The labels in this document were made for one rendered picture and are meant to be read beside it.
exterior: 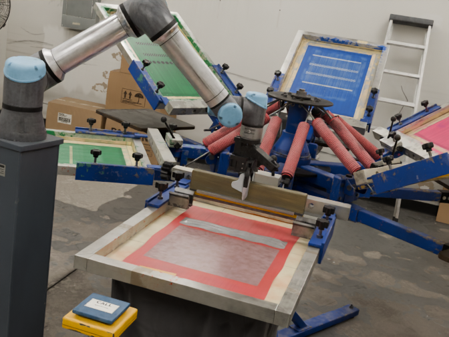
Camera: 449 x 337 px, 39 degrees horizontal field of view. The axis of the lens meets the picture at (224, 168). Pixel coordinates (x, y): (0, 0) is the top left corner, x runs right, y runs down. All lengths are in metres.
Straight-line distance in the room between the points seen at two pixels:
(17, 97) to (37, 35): 5.34
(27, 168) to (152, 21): 0.56
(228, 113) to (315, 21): 4.32
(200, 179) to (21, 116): 0.65
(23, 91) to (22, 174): 0.24
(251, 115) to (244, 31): 4.27
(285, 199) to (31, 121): 0.85
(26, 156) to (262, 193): 0.78
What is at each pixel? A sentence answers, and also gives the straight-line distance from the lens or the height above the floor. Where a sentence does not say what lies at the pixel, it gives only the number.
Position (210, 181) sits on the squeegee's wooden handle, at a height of 1.08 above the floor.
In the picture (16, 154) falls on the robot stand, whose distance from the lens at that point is 1.94.
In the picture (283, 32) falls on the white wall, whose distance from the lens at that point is 6.26.
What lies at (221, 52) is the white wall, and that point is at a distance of 6.41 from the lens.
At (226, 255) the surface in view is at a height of 0.96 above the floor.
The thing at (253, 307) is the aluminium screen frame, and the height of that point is 0.98.
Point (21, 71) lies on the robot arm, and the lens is 1.94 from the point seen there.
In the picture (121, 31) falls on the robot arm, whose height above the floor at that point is 1.54.
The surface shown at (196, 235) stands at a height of 0.96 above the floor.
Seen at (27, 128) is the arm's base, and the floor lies 1.24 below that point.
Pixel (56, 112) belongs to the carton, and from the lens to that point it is 6.67.
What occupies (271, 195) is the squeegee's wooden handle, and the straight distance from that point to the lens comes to 2.16.
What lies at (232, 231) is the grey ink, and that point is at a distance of 2.10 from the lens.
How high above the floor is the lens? 1.70
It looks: 15 degrees down
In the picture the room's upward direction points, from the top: 9 degrees clockwise
